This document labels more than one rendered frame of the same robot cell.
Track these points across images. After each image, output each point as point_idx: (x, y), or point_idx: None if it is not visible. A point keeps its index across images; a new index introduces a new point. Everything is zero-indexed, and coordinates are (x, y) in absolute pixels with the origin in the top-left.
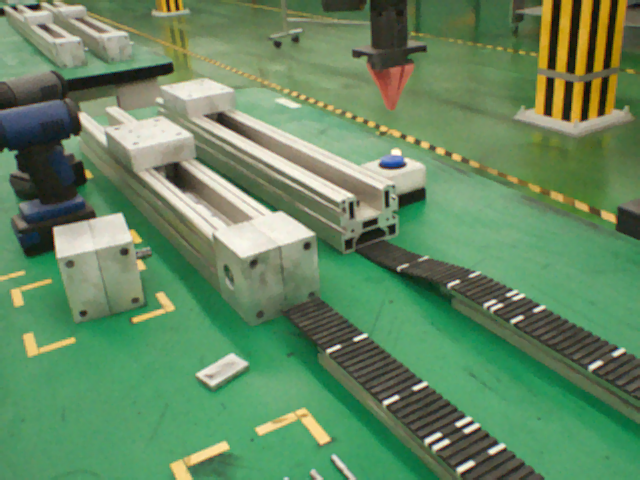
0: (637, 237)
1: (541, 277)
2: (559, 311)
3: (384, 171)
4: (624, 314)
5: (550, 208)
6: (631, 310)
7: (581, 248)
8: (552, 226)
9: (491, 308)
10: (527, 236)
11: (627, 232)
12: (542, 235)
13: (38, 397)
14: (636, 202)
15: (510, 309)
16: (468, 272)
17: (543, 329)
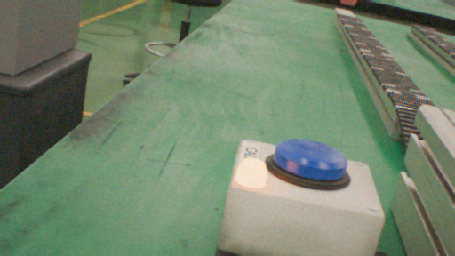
0: (40, 115)
1: (299, 115)
2: (336, 107)
3: (354, 172)
4: (291, 88)
5: (101, 119)
6: (281, 86)
7: (201, 100)
8: (164, 116)
9: (427, 98)
10: (220, 126)
11: (33, 117)
12: (202, 119)
13: None
14: (5, 77)
15: (412, 92)
16: (406, 111)
17: (406, 84)
